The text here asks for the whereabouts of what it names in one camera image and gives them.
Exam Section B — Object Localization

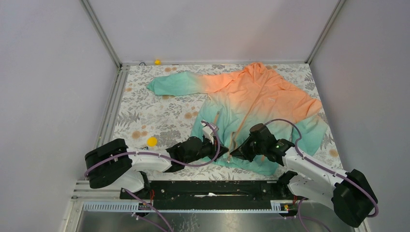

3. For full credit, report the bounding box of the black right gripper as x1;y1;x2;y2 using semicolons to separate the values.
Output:
230;135;266;162

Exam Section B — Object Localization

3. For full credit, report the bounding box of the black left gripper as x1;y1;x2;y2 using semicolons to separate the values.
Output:
185;134;229;164

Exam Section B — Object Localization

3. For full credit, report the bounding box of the mint and orange zip jacket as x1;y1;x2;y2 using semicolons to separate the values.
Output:
147;63;327;155

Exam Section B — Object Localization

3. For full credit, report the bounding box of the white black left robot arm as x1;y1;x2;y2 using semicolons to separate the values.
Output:
85;136;228;199

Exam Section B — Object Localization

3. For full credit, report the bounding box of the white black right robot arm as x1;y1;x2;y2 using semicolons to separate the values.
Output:
231;123;379;228

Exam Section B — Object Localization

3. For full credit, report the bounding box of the yellow round disc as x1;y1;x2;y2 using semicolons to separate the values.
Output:
146;137;158;147

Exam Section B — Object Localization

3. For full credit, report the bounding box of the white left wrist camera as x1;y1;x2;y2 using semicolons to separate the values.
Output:
201;121;219;145

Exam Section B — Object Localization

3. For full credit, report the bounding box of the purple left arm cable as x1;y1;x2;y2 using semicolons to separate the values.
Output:
84;120;221;232

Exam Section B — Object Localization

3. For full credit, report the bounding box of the aluminium frame post right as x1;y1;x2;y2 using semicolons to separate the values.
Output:
305;0;346;65

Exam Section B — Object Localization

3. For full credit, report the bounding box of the aluminium frame post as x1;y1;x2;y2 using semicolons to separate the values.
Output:
305;0;346;65
80;0;122;69

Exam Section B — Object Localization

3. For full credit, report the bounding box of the aluminium frame post left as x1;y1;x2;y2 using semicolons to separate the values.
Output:
80;0;122;69

